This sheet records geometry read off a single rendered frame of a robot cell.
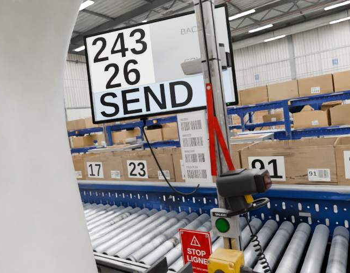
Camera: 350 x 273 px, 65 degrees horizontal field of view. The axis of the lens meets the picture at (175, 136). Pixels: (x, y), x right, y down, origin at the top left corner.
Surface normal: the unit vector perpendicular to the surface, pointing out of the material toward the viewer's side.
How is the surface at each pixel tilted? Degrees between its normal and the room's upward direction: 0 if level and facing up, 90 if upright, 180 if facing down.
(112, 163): 90
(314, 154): 90
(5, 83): 88
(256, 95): 90
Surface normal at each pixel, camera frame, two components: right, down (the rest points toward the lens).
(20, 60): 0.61, 0.09
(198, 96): -0.25, 0.01
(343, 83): -0.54, 0.11
